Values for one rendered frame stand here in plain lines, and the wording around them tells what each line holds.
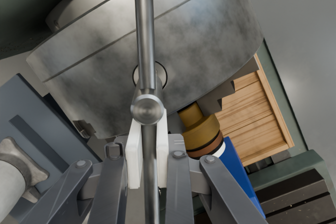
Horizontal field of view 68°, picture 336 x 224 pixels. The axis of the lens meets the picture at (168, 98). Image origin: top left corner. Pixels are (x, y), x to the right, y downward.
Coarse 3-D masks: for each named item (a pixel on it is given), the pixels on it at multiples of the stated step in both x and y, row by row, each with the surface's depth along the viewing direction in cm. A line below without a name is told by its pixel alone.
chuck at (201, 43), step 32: (192, 0) 24; (224, 0) 26; (160, 32) 23; (192, 32) 24; (224, 32) 26; (256, 32) 30; (96, 64) 24; (128, 64) 24; (192, 64) 24; (224, 64) 26; (64, 96) 28; (96, 96) 26; (128, 96) 25; (192, 96) 25; (96, 128) 29; (128, 128) 27
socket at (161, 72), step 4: (156, 64) 24; (160, 64) 24; (136, 68) 24; (156, 68) 24; (160, 68) 24; (164, 68) 24; (136, 72) 24; (160, 72) 24; (164, 72) 24; (136, 76) 24; (160, 76) 24; (164, 76) 24; (136, 80) 24; (164, 80) 24; (164, 84) 25
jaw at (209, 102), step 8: (248, 64) 35; (256, 64) 35; (240, 72) 36; (248, 72) 36; (232, 80) 40; (216, 88) 37; (224, 88) 37; (232, 88) 37; (208, 96) 38; (216, 96) 38; (224, 96) 38; (200, 104) 39; (208, 104) 39; (216, 104) 39; (208, 112) 39
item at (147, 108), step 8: (160, 80) 21; (136, 88) 18; (144, 88) 17; (152, 88) 17; (160, 88) 19; (136, 96) 16; (144, 96) 16; (152, 96) 16; (160, 96) 17; (136, 104) 16; (144, 104) 16; (152, 104) 16; (160, 104) 16; (136, 112) 16; (144, 112) 16; (152, 112) 16; (160, 112) 16; (136, 120) 16; (144, 120) 16; (152, 120) 16
